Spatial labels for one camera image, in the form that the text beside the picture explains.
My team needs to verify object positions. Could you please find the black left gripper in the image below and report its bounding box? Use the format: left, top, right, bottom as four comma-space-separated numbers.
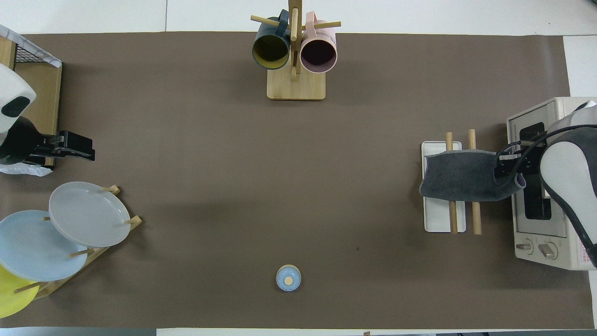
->
0, 117, 96, 165

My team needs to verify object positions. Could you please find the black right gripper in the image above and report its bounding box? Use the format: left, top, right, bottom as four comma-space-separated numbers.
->
493, 142, 546, 179

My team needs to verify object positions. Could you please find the purple and grey towel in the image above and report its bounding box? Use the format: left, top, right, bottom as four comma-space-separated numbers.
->
419, 149, 527, 202

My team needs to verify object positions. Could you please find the wooden towel rack white base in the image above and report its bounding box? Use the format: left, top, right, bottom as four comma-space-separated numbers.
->
421, 129, 482, 235

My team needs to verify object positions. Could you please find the wooden plate rack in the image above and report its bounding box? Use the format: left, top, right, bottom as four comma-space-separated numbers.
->
14, 185, 143, 299

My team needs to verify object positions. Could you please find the grey plate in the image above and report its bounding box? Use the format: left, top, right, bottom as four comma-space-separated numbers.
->
49, 182, 132, 248

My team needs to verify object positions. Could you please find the beige toaster oven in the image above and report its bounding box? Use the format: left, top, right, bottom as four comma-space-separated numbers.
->
507, 97, 597, 271

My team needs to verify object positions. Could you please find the light blue plate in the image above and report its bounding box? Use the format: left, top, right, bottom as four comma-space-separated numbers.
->
0, 210, 89, 282

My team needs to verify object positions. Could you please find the yellow plate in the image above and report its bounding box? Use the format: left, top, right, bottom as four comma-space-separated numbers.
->
0, 264, 40, 319

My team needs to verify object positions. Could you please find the brown table mat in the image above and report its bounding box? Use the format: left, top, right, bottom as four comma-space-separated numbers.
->
0, 32, 595, 329

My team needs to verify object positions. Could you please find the pink mug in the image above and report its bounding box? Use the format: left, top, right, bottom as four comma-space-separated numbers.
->
300, 12, 338, 74

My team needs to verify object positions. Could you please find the dark teal mug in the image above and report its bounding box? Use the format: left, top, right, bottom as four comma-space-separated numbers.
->
252, 9, 291, 70

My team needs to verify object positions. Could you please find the wooden mug tree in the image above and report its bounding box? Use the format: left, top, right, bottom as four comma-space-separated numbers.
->
250, 0, 342, 101

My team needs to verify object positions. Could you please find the wooden box with wire basket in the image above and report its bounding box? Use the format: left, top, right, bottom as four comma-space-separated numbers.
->
0, 24, 62, 177

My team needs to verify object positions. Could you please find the black wire basket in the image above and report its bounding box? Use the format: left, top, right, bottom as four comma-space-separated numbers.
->
14, 43, 62, 64

